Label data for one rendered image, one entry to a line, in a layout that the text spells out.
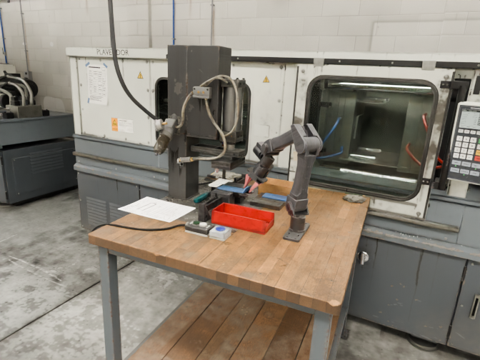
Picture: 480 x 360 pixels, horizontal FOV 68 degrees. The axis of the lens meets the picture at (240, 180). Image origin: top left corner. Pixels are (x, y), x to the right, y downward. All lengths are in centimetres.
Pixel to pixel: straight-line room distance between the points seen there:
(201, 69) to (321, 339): 120
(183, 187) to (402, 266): 134
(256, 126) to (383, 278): 122
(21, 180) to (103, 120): 168
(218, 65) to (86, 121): 187
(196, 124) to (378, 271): 139
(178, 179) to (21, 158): 291
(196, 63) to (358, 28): 285
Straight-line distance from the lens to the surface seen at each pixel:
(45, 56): 728
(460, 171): 206
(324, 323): 122
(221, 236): 142
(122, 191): 315
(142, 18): 562
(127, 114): 298
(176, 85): 178
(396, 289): 241
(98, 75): 317
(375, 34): 430
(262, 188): 197
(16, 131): 450
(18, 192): 460
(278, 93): 228
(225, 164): 165
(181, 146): 180
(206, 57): 170
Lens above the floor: 153
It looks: 16 degrees down
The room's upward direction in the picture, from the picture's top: 3 degrees clockwise
